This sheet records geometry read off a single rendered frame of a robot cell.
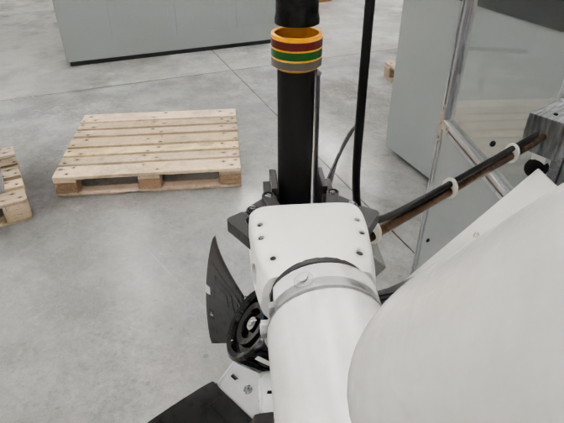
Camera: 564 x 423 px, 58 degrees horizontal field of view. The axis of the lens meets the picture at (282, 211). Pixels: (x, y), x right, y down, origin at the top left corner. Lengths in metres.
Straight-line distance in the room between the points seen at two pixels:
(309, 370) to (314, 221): 0.16
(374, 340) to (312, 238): 0.25
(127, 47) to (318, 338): 5.84
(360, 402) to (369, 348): 0.02
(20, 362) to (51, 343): 0.14
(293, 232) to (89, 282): 2.45
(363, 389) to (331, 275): 0.19
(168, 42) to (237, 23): 0.84
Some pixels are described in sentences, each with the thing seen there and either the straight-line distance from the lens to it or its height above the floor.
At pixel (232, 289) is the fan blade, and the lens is 0.93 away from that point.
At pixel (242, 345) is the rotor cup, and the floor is 1.20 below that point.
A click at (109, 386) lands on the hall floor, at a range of 2.33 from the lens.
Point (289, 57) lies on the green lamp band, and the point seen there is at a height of 1.65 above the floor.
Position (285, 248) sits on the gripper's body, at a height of 1.53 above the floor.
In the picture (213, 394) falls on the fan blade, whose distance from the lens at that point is 0.84.
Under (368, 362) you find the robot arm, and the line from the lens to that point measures 0.16.
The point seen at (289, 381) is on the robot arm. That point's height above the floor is 1.53.
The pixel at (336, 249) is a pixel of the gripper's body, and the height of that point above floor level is 1.53.
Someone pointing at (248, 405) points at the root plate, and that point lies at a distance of 0.83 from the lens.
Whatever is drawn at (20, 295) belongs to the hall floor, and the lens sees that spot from 2.89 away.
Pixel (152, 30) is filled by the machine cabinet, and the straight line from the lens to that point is 6.07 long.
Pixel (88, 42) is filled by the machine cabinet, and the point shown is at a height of 0.24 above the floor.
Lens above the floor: 1.77
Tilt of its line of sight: 34 degrees down
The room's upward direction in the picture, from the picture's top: straight up
